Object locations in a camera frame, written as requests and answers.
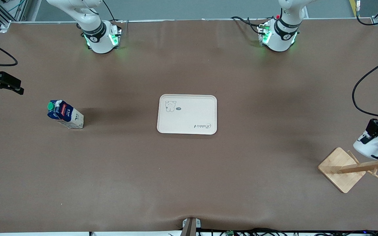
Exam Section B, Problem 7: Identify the black left base cable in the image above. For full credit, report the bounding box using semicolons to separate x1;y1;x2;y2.
231;16;268;37

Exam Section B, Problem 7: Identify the white smiley mug black handle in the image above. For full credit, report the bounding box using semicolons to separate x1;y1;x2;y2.
353;130;378;161

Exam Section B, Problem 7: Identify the black base cable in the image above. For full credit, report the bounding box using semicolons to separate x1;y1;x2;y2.
102;0;125;24
231;16;268;37

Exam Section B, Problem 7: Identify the cream rabbit print tray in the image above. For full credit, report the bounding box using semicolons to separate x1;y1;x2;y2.
157;94;218;135

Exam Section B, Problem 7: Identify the black right base cable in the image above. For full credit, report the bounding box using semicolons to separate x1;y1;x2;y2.
102;0;125;24

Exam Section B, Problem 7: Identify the brown table cover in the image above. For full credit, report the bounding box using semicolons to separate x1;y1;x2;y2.
0;18;378;234

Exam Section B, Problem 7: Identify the wooden mug rack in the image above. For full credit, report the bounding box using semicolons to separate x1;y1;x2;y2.
318;147;378;194

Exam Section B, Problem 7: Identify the blue white milk carton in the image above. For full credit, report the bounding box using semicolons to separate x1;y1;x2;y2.
47;100;85;129

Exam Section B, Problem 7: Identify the metal table edge bracket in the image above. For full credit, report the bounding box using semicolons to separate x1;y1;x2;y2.
182;217;202;236

